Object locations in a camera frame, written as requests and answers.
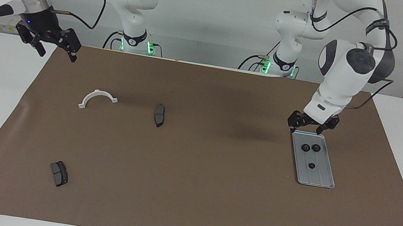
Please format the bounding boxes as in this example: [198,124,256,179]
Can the white boxes at wall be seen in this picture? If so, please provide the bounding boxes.
[0,15,24,35]

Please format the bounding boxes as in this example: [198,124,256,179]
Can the dark grey brake pad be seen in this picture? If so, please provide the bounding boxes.
[152,103,168,129]
[47,159,71,189]

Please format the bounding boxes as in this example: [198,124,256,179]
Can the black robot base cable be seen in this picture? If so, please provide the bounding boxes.
[238,34,281,76]
[102,29,124,52]

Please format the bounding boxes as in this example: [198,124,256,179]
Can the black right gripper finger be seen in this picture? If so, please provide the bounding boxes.
[12,23,50,58]
[53,27,84,64]

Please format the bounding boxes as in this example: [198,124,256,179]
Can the brown table mat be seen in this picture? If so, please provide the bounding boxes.
[0,30,403,226]

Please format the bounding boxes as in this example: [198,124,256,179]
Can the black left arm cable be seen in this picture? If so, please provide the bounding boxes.
[296,0,403,116]

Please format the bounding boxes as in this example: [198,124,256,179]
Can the white curved plastic bracket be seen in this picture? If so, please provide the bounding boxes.
[77,86,120,115]

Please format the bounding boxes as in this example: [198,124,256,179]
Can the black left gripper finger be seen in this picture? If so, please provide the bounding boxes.
[316,113,341,138]
[285,111,308,135]

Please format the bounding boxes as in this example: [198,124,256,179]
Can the silver metal tray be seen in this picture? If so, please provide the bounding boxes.
[283,129,343,190]

